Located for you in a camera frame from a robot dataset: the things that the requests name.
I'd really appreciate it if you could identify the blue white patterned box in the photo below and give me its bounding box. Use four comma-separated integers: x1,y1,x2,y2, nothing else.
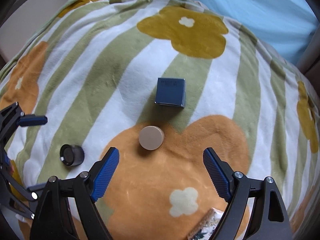
187,207,223,240

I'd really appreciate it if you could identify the dark blue small carton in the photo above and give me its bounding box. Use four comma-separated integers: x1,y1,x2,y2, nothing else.
155,77,186,108

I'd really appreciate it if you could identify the floral striped fleece blanket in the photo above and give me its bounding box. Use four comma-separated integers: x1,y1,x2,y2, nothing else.
1,0,319,239

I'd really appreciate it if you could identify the light blue bed sheet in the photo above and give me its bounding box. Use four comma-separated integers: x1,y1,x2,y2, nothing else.
196,0,319,64

